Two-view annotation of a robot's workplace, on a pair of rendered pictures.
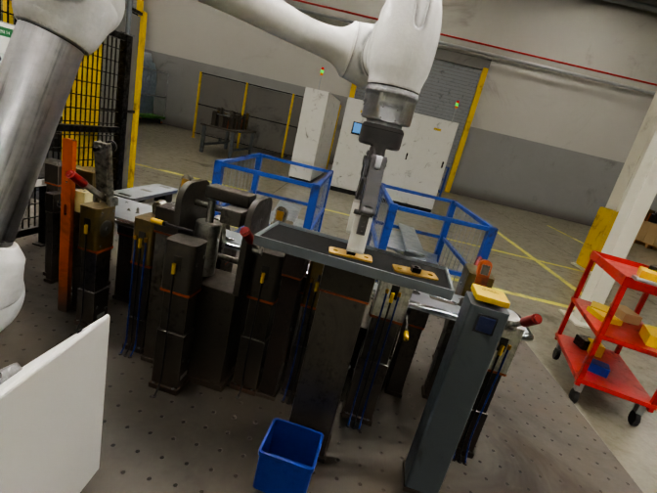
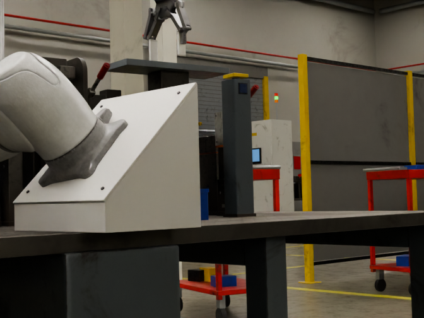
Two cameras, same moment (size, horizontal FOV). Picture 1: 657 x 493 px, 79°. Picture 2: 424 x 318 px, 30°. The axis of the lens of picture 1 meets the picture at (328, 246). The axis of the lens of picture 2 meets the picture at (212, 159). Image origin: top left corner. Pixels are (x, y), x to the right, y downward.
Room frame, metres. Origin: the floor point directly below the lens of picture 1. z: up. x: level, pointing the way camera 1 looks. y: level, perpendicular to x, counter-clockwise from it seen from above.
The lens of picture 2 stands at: (-1.09, 1.50, 0.77)
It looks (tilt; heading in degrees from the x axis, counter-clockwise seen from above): 3 degrees up; 317
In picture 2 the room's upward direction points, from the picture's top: 2 degrees counter-clockwise
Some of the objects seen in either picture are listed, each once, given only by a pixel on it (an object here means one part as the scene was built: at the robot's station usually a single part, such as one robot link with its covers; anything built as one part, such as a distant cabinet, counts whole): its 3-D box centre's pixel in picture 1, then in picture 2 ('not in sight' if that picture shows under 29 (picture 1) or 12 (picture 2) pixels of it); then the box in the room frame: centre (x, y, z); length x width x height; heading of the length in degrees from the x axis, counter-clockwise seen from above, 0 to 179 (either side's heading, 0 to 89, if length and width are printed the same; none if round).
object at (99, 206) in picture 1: (91, 268); not in sight; (0.98, 0.62, 0.87); 0.10 x 0.07 x 0.35; 173
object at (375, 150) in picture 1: (376, 151); (166, 3); (0.73, -0.04, 1.36); 0.08 x 0.07 x 0.09; 2
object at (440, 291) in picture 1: (355, 256); (168, 69); (0.74, -0.05, 1.16); 0.37 x 0.14 x 0.02; 83
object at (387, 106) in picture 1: (388, 108); not in sight; (0.73, -0.04, 1.43); 0.09 x 0.09 x 0.06
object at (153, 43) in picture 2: (357, 217); (153, 50); (0.79, -0.04, 1.22); 0.03 x 0.01 x 0.07; 92
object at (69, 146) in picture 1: (66, 230); not in sight; (1.02, 0.71, 0.95); 0.03 x 0.01 x 0.50; 83
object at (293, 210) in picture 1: (274, 217); not in sight; (3.52, 0.54, 0.48); 1.20 x 0.80 x 0.95; 178
